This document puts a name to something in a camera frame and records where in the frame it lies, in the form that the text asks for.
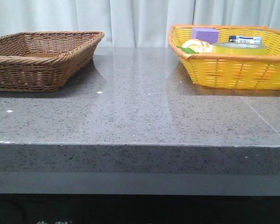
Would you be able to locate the yellow packing tape roll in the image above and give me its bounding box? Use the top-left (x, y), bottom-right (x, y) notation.
top-left (212, 42), bottom-right (268, 56)

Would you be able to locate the toy bread with lettuce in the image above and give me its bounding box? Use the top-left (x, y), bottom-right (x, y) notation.
top-left (177, 39), bottom-right (212, 54)

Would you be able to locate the white curtain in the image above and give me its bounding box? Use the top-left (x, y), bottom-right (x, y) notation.
top-left (0, 0), bottom-right (280, 48)

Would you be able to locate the purple sponge block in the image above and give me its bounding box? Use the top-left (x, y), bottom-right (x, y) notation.
top-left (191, 28), bottom-right (220, 44)

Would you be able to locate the brown wicker basket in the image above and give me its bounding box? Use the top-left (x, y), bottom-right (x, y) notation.
top-left (0, 31), bottom-right (105, 92)

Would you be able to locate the small dark labelled bottle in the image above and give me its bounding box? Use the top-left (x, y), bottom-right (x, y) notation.
top-left (229, 35), bottom-right (262, 44)

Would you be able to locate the yellow wicker basket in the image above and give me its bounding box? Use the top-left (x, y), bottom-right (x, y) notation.
top-left (168, 24), bottom-right (280, 90)

